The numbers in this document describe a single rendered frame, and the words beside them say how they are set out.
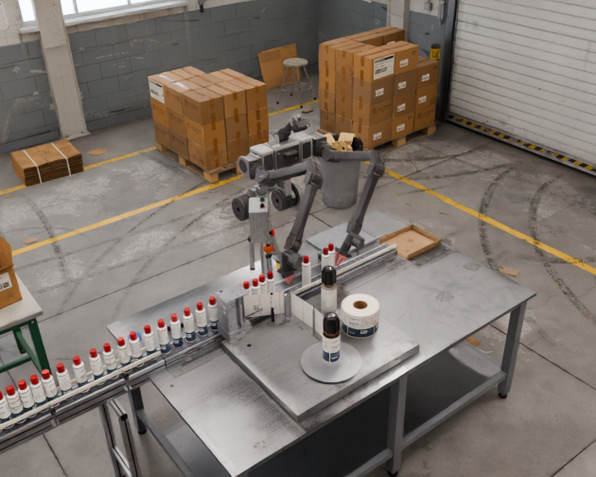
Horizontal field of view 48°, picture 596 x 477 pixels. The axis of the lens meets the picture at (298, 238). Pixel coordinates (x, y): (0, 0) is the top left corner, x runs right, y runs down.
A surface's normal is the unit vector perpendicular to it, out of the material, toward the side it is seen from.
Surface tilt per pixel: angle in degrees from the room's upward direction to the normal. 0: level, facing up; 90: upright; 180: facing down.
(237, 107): 91
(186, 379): 0
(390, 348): 0
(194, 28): 90
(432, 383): 0
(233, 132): 92
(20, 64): 90
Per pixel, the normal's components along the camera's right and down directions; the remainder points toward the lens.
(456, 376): -0.03, -0.85
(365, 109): -0.76, 0.34
